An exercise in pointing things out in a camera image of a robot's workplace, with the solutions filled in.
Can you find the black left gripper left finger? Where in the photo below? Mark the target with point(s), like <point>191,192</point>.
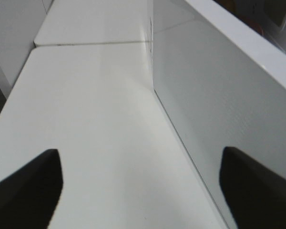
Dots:
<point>29,196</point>

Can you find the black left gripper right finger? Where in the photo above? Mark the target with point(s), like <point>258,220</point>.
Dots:
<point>255,195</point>

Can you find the white microwave oven body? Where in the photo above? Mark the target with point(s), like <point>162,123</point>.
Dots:
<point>266,17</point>

